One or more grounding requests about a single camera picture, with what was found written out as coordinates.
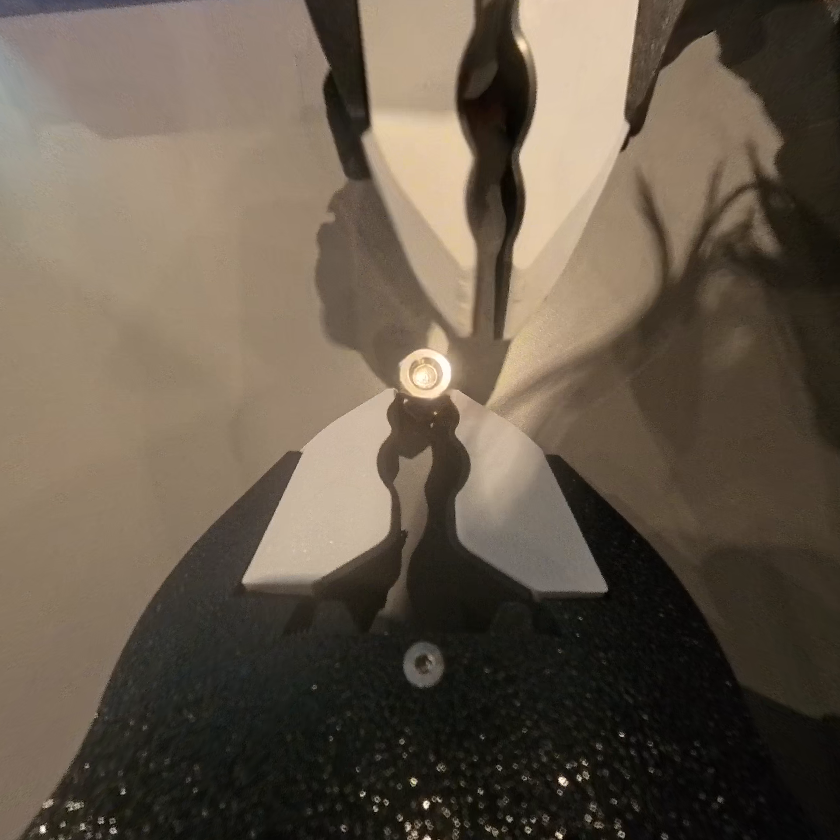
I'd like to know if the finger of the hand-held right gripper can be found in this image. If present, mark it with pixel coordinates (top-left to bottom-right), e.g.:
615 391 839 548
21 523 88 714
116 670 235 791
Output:
360 0 503 341
499 0 641 342

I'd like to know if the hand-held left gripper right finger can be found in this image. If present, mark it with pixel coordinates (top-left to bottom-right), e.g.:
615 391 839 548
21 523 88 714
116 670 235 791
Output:
407 394 608 634

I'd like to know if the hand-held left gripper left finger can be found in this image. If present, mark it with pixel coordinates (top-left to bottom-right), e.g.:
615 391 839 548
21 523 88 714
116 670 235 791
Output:
241 394 411 631

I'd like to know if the steel hex nut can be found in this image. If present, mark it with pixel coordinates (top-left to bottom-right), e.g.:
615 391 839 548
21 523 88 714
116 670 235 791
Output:
398 350 455 403

